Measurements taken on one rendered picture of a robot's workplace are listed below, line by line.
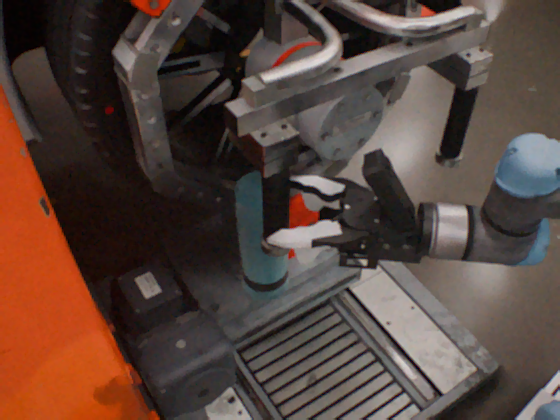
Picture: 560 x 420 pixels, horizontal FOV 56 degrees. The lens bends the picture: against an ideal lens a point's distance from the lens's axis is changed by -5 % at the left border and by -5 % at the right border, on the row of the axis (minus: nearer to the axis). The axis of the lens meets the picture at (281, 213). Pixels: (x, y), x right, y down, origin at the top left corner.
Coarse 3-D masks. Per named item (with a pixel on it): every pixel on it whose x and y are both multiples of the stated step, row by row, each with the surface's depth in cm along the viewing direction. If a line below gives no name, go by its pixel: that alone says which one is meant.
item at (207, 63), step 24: (240, 0) 86; (216, 24) 86; (240, 24) 88; (264, 24) 96; (336, 24) 111; (216, 48) 90; (360, 48) 107; (168, 72) 86; (192, 72) 89; (240, 72) 100; (216, 96) 95; (240, 96) 98; (168, 120) 112; (192, 120) 117; (216, 120) 119; (192, 144) 108; (216, 144) 103; (216, 168) 104; (240, 168) 107
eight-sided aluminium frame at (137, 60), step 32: (192, 0) 69; (128, 32) 72; (160, 32) 69; (128, 64) 70; (160, 64) 72; (128, 96) 78; (160, 96) 76; (384, 96) 105; (160, 128) 79; (160, 160) 83; (320, 160) 110; (160, 192) 87; (192, 192) 91; (224, 192) 96
